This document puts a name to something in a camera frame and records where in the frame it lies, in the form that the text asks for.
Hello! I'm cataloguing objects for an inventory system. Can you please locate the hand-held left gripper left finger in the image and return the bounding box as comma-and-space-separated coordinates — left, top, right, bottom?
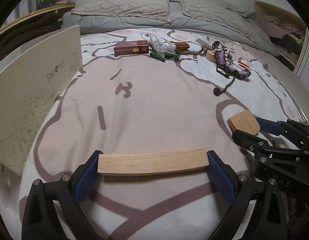
22, 150, 104, 240

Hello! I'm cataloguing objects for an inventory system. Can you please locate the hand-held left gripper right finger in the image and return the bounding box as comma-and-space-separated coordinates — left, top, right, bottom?
206, 150, 287, 240

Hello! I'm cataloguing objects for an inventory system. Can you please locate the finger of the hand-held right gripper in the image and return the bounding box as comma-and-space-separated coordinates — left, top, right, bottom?
232, 129, 302, 164
256, 118, 309, 155

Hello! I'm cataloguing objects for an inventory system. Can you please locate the short wooden block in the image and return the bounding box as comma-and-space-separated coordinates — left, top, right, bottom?
226, 110, 261, 136

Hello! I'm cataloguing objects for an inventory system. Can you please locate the long wooden block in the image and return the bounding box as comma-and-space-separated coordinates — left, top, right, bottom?
97, 149, 210, 177

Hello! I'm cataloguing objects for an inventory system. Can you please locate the cream shoe box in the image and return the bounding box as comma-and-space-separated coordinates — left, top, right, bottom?
0, 25, 83, 177

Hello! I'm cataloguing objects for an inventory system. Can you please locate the white orange small tool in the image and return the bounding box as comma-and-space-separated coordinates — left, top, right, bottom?
236, 60, 252, 70

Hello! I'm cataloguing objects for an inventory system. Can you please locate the white louvred door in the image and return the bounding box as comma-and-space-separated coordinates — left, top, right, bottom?
296, 30, 309, 93

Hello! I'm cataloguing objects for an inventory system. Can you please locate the pink clothes pile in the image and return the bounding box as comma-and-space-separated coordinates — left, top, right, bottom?
259, 15, 301, 37

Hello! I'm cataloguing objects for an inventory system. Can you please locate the brown leather case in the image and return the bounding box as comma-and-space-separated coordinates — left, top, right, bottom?
169, 41, 190, 50

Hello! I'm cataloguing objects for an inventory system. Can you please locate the wooden shelf unit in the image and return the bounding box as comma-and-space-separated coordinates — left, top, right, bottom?
253, 0, 309, 72

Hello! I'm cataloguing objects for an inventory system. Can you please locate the beige textured pillow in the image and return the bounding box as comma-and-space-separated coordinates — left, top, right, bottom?
181, 0, 260, 39
71, 0, 171, 23

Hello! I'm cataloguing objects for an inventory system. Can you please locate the dark red box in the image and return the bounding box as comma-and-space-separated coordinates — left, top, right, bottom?
114, 40, 149, 56

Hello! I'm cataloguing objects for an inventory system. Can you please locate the grey duvet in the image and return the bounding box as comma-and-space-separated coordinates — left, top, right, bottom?
61, 5, 280, 57

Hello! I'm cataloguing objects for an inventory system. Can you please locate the dark brown cloth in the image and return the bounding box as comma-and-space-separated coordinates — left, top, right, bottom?
0, 12, 64, 65

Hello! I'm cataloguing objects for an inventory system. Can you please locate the wooden side shelf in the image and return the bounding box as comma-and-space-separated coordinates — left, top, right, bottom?
0, 2, 77, 34

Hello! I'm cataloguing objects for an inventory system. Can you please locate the dark rounded object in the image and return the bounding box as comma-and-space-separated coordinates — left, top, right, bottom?
40, 0, 70, 8

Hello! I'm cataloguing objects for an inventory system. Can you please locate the multicolour knitted cord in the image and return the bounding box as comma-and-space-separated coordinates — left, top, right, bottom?
213, 47, 252, 97

